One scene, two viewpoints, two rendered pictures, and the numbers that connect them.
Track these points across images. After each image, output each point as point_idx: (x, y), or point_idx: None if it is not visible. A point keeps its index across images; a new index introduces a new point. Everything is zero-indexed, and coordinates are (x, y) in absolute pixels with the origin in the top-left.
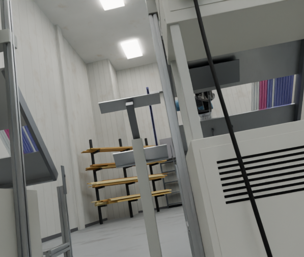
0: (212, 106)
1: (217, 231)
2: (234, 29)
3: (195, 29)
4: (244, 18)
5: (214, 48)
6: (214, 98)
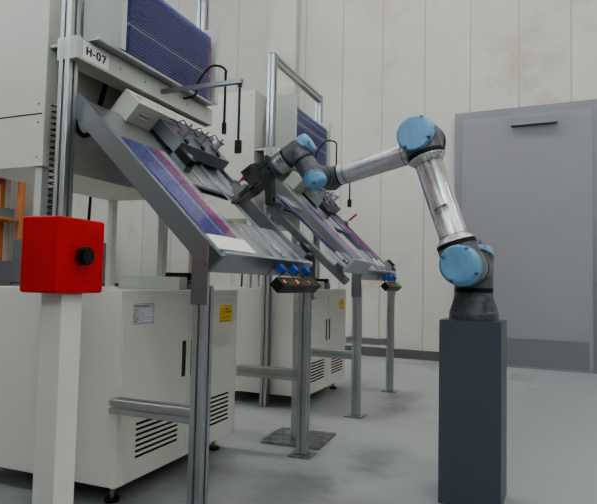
0: (406, 146)
1: None
2: (96, 191)
3: (110, 197)
4: (79, 191)
5: (129, 192)
6: (237, 197)
